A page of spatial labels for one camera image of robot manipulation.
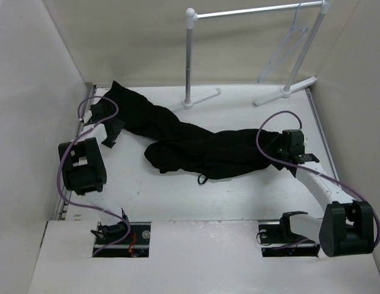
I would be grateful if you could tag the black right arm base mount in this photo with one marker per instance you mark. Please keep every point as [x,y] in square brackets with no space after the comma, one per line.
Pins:
[275,243]

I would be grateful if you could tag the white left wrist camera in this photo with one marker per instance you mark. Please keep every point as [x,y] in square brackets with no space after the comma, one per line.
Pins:
[86,117]

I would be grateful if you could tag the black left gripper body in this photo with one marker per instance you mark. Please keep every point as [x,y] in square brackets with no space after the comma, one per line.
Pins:
[116,128]

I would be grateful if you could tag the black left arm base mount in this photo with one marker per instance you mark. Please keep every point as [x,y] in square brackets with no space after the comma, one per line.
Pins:
[131,242]

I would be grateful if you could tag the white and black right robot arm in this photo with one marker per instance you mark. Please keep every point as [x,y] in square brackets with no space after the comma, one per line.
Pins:
[346,227]

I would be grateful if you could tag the black trousers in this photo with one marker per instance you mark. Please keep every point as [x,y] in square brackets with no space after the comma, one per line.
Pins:
[183,146]

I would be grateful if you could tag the pale blue clothes hanger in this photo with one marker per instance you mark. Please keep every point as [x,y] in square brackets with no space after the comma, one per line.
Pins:
[287,46]

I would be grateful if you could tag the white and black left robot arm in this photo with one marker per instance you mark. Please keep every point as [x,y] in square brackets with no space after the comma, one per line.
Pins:
[81,168]

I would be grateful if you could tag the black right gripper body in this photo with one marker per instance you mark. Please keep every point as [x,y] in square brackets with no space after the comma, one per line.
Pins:
[281,152]

